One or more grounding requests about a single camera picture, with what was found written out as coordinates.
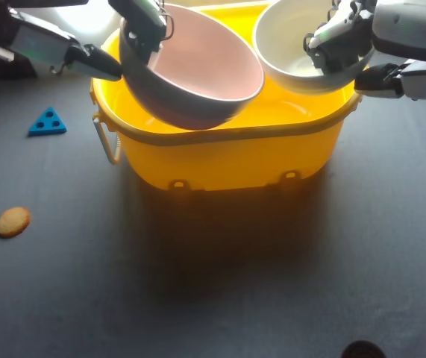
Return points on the black round ribbed object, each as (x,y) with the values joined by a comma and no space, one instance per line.
(363,350)

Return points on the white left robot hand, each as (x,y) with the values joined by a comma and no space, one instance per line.
(41,44)

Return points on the yellow plastic tub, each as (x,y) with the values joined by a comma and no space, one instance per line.
(235,156)

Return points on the smooth tan biscuit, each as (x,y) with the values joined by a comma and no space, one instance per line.
(13,222)

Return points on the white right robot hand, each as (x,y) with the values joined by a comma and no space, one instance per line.
(410,30)

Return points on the large pink bowl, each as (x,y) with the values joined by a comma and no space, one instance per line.
(205,67)

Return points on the small white bowl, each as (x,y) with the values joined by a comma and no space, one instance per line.
(283,44)

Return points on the grey table cloth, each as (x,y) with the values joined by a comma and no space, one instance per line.
(67,283)

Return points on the blue triangular block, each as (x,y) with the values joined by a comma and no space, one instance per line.
(54,127)

